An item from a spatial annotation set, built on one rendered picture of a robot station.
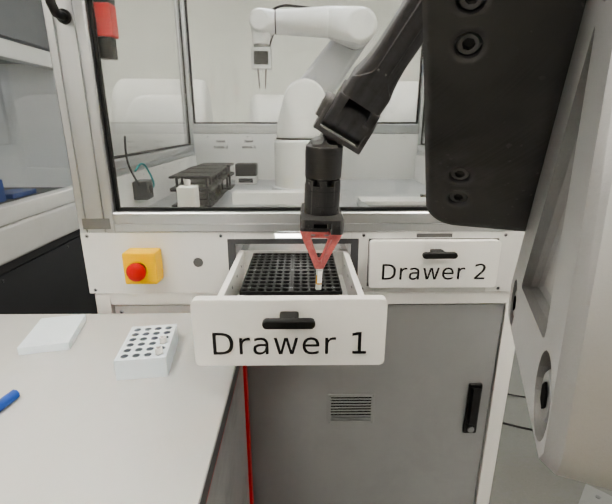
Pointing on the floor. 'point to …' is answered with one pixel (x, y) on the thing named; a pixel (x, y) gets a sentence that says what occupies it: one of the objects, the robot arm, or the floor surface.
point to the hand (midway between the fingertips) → (319, 262)
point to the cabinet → (379, 406)
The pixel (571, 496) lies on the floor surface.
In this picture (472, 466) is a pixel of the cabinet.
